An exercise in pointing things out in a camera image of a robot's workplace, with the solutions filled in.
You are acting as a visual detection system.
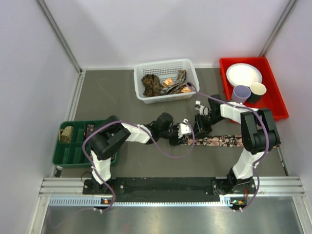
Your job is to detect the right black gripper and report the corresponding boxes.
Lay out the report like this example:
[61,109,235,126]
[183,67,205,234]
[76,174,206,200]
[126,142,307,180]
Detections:
[191,113,226,139]

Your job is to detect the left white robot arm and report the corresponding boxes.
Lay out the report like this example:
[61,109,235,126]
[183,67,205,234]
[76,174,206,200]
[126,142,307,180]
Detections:
[88,113,186,194]

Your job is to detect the pink floral dark tie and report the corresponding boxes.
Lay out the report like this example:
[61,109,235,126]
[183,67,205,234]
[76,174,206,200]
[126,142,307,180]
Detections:
[195,135,243,147]

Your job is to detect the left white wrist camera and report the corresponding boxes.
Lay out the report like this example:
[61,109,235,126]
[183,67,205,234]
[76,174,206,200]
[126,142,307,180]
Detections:
[177,119,193,138]

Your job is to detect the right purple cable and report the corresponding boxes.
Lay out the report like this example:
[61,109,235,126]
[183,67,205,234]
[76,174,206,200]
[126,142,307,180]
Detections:
[186,82,272,212]

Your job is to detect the white slotted cable duct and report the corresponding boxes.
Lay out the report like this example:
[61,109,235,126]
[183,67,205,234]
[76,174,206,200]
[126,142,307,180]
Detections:
[49,197,237,207]

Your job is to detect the red plastic bin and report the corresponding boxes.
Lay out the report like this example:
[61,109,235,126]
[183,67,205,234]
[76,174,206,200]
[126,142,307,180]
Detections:
[219,57,289,121]

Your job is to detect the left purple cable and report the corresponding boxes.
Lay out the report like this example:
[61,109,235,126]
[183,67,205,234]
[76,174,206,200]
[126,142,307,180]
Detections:
[82,120,195,213]

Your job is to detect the brown leaf pattern tie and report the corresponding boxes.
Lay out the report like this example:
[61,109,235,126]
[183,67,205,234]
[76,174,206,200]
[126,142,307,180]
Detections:
[141,74,163,98]

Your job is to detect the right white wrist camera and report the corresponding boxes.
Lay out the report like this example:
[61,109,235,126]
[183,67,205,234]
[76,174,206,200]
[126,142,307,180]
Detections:
[195,100,209,116]

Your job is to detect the purple cable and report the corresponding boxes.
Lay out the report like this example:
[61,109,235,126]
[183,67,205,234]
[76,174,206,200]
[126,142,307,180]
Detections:
[186,82,272,212]
[82,120,195,213]

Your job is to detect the green divided organizer tray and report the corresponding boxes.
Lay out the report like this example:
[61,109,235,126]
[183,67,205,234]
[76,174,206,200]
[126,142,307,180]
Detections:
[53,120,104,168]

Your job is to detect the white plastic basket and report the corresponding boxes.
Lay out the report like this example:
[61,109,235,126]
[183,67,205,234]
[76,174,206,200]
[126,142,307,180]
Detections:
[134,58,200,104]

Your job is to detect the white paper plates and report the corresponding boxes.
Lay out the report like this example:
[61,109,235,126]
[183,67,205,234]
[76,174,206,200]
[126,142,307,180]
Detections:
[226,63,263,87]

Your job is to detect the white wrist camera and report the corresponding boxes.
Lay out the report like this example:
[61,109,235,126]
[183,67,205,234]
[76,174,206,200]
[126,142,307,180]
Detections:
[177,119,193,138]
[195,100,209,116]

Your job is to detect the lilac paper cup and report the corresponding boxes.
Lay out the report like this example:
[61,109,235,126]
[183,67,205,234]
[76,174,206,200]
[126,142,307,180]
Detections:
[231,85,251,103]

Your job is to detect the aluminium frame rail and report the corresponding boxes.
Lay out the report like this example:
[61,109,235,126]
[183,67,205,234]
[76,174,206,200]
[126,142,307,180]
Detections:
[39,176,305,197]

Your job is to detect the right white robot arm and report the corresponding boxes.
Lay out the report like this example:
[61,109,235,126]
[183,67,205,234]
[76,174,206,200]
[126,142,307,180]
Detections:
[194,95,280,195]

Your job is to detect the grey orange pattern tie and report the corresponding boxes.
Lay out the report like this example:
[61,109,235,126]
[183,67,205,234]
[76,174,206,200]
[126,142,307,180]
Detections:
[160,70,187,95]

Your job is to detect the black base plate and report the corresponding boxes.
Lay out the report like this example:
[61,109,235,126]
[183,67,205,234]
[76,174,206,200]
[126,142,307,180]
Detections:
[82,176,257,202]

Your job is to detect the black paper cup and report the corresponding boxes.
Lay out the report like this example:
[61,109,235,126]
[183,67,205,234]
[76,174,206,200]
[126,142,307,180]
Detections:
[247,82,267,104]

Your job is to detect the rolled olive green tie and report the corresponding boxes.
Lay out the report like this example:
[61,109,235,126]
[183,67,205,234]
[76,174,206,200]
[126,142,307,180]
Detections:
[58,126,74,143]

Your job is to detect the rolled purple floral tie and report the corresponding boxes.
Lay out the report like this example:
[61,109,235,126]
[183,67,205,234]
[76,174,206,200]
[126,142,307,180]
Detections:
[84,124,95,139]

